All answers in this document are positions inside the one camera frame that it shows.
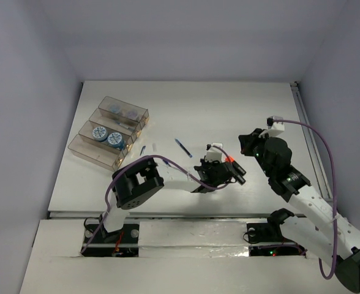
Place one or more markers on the purple cap black highlighter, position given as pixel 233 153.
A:
pixel 239 179

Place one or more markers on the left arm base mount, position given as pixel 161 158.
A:
pixel 122 243

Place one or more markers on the blue pen upper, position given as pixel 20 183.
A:
pixel 183 148

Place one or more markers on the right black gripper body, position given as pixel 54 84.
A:
pixel 255 146

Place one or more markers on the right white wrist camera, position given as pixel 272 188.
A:
pixel 275 127

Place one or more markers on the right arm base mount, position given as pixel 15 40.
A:
pixel 265 239

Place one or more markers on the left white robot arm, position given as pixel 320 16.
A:
pixel 137 182

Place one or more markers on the small blue pen cap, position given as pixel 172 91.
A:
pixel 142 150

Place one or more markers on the orange cap black highlighter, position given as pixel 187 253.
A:
pixel 235 165

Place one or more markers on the aluminium rail right edge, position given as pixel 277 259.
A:
pixel 309 134

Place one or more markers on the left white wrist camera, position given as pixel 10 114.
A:
pixel 214 152

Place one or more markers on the blue white tape roll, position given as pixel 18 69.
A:
pixel 100 134
pixel 115 140

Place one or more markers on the clear jar blue pins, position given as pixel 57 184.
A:
pixel 115 108

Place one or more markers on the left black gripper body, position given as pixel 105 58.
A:
pixel 226 170

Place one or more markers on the white foam front block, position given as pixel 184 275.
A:
pixel 192 239

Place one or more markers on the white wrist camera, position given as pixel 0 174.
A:
pixel 214 152
pixel 275 127

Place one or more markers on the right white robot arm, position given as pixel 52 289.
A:
pixel 325 233

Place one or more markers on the clear compartment organizer tray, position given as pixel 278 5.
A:
pixel 85 147

